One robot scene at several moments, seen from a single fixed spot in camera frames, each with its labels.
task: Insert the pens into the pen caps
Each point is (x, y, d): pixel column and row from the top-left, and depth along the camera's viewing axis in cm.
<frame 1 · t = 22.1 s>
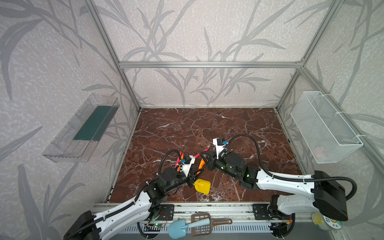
left hand: (203, 165, 74), fingers closed
right hand: (200, 150, 72), fingers closed
yellow toy shovel: (202, 186, 82), point 2 cm above the table

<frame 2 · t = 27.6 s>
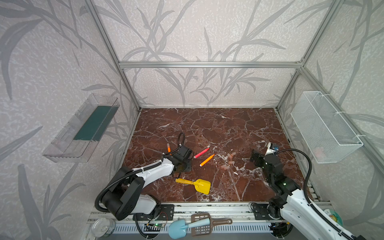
left hand: (190, 162, 89), fingers open
right hand: (260, 147, 83), fingers open
translucent pen cap: (231, 156, 95), on the table
the other named things where they were.

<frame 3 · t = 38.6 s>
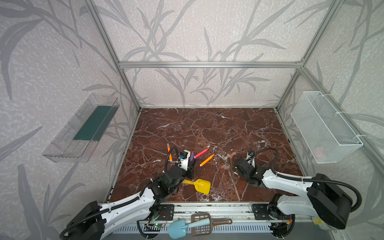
left hand: (197, 156, 79), fingers closed
right hand: (243, 162, 90), fingers open
the named things where they were.

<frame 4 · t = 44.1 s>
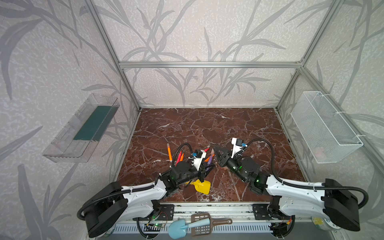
left hand: (215, 162, 74), fingers closed
right hand: (214, 143, 71), fingers closed
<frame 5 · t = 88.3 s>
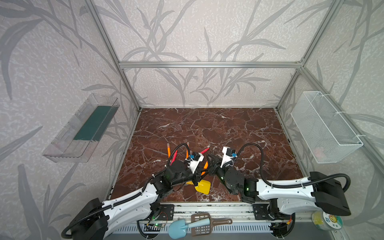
left hand: (210, 165, 73), fingers closed
right hand: (205, 153, 71), fingers closed
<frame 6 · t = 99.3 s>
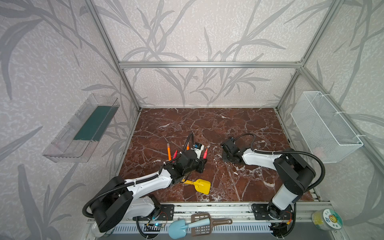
left hand: (208, 156, 82), fingers closed
right hand: (225, 151, 95), fingers closed
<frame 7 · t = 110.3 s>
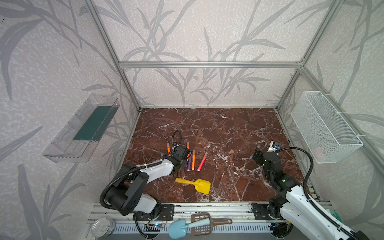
left hand: (183, 155, 93), fingers open
right hand: (262, 146, 83), fingers open
purple highlighter: (190, 163, 92), on the table
orange highlighter beside pink: (193, 160, 93), on the table
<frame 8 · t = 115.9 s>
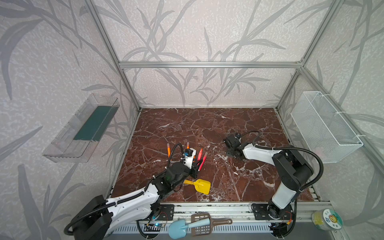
left hand: (203, 156, 78), fingers closed
right hand: (232, 146, 97), fingers open
